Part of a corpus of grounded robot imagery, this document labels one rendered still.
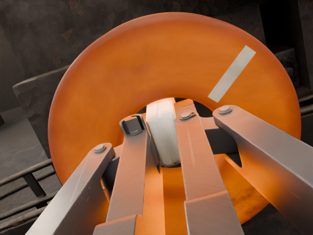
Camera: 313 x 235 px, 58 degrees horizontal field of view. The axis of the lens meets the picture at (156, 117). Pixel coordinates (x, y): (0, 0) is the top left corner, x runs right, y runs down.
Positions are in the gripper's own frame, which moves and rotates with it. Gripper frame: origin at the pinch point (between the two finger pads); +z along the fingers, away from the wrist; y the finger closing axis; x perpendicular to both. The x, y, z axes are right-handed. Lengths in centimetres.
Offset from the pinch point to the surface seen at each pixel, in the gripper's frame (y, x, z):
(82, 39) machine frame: -13.7, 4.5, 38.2
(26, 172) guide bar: -32.2, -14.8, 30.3
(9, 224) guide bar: -34.0, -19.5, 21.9
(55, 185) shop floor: -112, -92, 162
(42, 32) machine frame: -20.3, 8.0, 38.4
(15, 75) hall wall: -360, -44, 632
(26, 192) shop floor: -137, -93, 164
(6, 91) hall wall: -398, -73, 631
